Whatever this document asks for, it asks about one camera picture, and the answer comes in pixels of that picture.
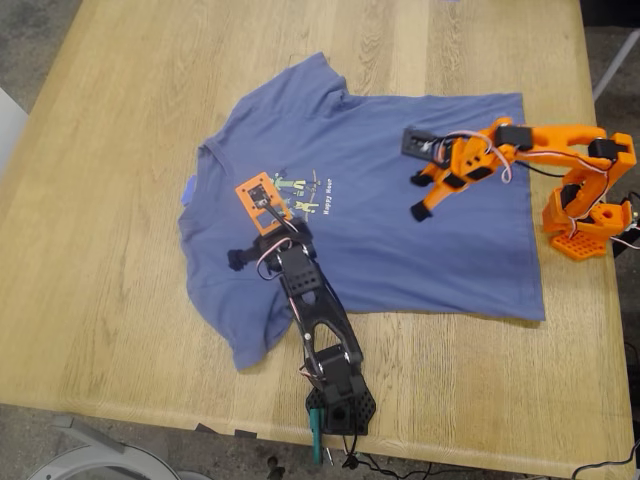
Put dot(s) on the short blue tape piece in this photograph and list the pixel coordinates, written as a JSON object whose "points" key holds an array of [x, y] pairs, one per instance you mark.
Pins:
{"points": [[188, 192]]}

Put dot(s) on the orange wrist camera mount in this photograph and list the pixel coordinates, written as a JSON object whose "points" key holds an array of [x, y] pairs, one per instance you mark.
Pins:
{"points": [[260, 194]]}

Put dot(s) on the green clamp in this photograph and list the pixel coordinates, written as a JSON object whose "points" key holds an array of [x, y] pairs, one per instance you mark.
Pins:
{"points": [[316, 435]]}

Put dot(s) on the small metal pin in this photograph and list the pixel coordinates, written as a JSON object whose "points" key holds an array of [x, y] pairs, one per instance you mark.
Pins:
{"points": [[330, 456]]}

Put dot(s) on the white round chair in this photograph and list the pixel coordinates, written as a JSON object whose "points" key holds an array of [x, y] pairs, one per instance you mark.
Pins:
{"points": [[100, 452]]}

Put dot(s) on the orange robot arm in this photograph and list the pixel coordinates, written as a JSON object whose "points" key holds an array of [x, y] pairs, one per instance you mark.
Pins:
{"points": [[560, 140]]}

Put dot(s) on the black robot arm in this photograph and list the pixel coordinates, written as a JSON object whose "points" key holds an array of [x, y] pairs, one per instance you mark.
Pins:
{"points": [[325, 300]]}

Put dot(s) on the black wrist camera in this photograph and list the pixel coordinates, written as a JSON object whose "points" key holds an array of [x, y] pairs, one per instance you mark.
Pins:
{"points": [[417, 142]]}

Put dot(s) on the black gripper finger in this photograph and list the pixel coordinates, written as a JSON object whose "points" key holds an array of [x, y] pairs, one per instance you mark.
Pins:
{"points": [[240, 257]]}

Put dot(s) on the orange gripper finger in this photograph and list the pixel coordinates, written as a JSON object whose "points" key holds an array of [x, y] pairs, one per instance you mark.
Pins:
{"points": [[440, 197], [425, 177]]}

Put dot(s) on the blue printed T-shirt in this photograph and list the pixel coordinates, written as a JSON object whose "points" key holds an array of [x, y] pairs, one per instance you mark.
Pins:
{"points": [[375, 250]]}

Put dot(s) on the white metal bar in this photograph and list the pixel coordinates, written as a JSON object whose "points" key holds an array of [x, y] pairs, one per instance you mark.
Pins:
{"points": [[615, 66]]}

